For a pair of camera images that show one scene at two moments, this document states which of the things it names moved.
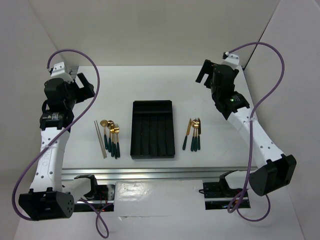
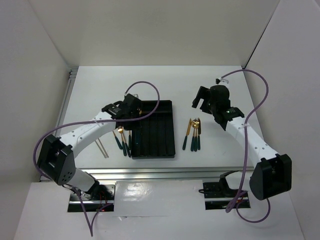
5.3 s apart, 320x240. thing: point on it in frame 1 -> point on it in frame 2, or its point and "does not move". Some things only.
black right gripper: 208,68 -> 205,93
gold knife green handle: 187,134 does not move
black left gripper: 84,92 -> 128,127
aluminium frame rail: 150,174 does not move
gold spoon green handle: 104,123 -> 137,129
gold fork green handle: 116,130 -> 129,141
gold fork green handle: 195,138 does not move
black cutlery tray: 152,134 does not move
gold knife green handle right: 199,133 does not move
